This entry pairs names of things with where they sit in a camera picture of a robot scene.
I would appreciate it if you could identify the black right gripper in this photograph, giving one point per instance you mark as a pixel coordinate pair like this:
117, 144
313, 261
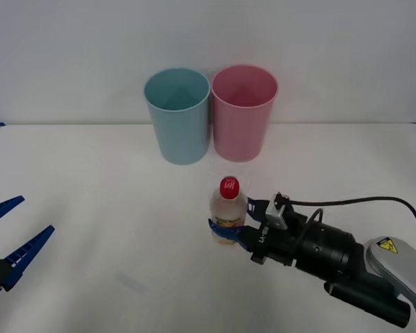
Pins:
275, 244

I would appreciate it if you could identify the clear bottle with red cap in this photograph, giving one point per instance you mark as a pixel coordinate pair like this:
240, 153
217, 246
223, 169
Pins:
229, 209

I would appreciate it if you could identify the silver-grey and black right arm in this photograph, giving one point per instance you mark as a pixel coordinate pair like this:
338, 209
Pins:
346, 256

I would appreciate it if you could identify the pink plastic bin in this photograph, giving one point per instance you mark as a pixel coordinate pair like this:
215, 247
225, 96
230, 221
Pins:
241, 133

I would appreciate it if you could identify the pale blue plastic bin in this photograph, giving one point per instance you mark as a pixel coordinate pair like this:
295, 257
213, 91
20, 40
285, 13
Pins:
180, 135

